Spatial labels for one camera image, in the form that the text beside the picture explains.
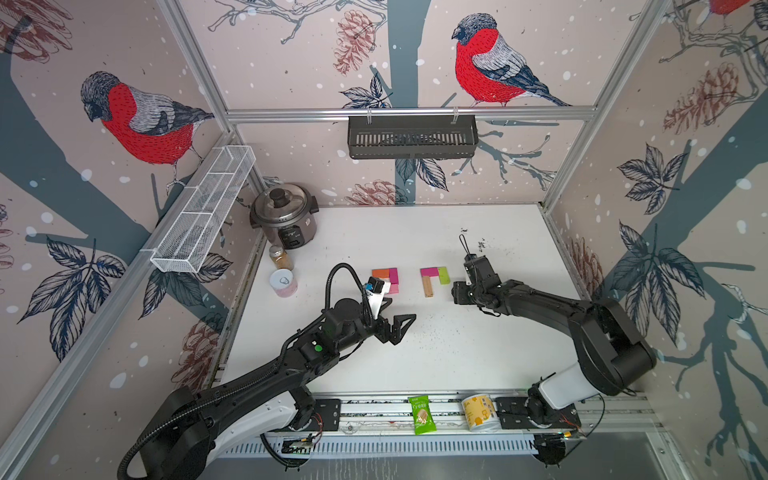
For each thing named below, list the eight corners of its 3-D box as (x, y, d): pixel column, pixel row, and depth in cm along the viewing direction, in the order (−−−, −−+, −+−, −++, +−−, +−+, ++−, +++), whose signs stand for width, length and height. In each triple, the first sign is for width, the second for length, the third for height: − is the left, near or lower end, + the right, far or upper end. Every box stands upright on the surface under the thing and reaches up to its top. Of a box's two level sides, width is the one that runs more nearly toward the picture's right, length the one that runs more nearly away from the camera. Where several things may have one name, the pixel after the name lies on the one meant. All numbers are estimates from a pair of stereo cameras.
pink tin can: (271, 297, 98) (265, 288, 93) (277, 277, 102) (272, 268, 98) (295, 297, 98) (290, 288, 93) (300, 277, 102) (295, 268, 98)
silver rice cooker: (263, 256, 108) (240, 218, 92) (274, 222, 118) (256, 183, 103) (315, 256, 108) (302, 218, 92) (322, 222, 118) (311, 183, 103)
